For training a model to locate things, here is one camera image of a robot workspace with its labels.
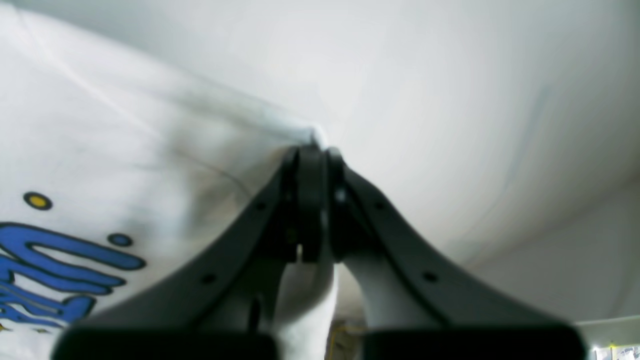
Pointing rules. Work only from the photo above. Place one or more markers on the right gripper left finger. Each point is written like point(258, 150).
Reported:
point(220, 305)

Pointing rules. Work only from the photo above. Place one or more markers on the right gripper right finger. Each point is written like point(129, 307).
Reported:
point(418, 304)

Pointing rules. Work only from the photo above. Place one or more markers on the white printed t-shirt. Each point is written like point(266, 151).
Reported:
point(131, 137)

